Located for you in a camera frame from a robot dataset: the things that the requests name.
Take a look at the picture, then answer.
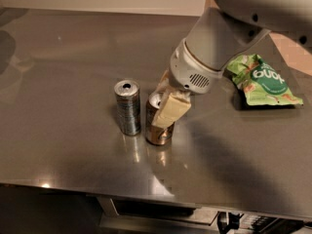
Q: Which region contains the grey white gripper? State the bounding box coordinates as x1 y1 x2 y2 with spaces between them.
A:
152 39 222 129

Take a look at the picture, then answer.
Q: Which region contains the orange brown soda can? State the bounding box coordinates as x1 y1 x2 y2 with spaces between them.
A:
145 92 175 145

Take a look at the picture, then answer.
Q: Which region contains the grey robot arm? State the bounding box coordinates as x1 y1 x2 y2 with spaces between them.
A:
152 0 312 129

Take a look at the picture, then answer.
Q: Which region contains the silver blue redbull can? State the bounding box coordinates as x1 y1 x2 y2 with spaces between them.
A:
114 79 141 136

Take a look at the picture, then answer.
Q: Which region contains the green chip bag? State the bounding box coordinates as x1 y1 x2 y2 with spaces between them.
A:
227 54 303 106

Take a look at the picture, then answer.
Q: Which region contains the grey drawer under table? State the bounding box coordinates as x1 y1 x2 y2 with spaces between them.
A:
97 197 219 234

